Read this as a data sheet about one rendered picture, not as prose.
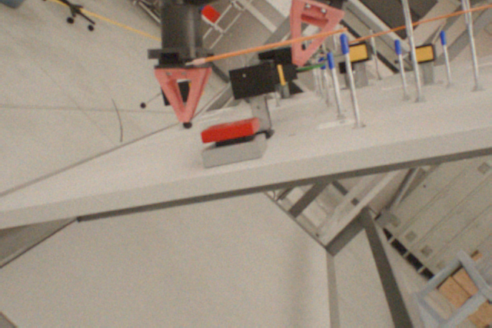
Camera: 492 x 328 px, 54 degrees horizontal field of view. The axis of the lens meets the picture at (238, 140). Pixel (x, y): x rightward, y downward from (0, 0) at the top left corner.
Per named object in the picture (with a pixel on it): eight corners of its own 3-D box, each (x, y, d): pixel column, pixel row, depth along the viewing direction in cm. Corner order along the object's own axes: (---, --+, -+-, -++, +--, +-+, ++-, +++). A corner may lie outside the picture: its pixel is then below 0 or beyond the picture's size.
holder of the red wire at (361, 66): (379, 81, 127) (372, 41, 126) (373, 86, 115) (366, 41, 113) (360, 85, 129) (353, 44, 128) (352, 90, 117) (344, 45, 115)
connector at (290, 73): (264, 86, 66) (261, 72, 66) (299, 78, 65) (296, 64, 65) (263, 87, 63) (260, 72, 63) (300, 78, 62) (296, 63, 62)
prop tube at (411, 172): (380, 218, 141) (434, 125, 134) (378, 215, 143) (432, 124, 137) (390, 223, 140) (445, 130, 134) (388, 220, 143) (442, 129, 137)
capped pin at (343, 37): (349, 128, 51) (331, 28, 50) (362, 125, 52) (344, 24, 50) (355, 129, 50) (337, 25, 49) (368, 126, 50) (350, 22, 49)
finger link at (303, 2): (320, 74, 67) (342, 8, 66) (326, 68, 60) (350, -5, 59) (273, 58, 67) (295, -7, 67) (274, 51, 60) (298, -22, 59)
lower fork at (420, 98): (430, 100, 62) (411, -12, 60) (415, 103, 62) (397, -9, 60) (426, 99, 64) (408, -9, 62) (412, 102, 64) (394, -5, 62)
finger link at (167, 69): (217, 118, 71) (214, 53, 70) (203, 124, 64) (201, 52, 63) (173, 118, 72) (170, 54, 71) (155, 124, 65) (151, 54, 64)
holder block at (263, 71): (240, 97, 67) (234, 70, 67) (279, 90, 66) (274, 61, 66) (234, 100, 63) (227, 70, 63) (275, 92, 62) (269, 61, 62)
